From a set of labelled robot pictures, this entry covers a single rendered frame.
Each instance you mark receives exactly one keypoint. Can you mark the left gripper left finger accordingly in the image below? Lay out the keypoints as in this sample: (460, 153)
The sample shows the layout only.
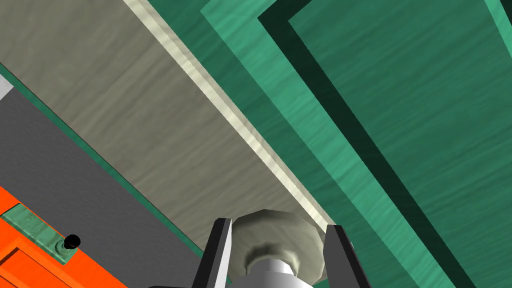
(218, 256)

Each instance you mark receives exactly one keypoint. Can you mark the green door plate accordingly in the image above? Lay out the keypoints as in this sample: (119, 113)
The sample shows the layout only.
(32, 228)

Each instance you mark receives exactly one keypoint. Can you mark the black door knob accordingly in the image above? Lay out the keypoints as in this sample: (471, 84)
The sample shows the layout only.
(72, 241)

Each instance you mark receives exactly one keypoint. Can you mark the orange door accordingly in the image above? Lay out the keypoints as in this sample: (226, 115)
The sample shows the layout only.
(24, 268)

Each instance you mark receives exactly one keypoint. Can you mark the beige and grey door knob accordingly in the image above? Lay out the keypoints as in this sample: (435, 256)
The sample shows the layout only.
(276, 236)

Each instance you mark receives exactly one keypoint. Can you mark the green panelled door leaf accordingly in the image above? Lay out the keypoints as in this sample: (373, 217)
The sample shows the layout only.
(420, 120)

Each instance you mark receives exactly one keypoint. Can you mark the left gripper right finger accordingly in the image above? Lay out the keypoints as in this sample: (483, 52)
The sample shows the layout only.
(338, 260)

